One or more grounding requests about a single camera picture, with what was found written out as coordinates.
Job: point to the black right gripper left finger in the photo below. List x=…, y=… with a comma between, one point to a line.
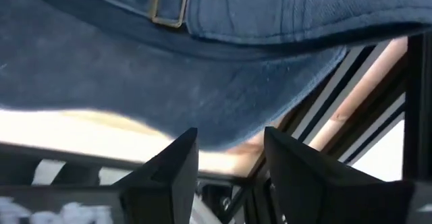
x=162, y=197

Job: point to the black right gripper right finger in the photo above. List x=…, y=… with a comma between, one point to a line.
x=320, y=190

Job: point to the black aluminium table frame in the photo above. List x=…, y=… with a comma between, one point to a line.
x=416, y=116

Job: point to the blue denim cap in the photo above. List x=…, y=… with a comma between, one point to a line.
x=135, y=65

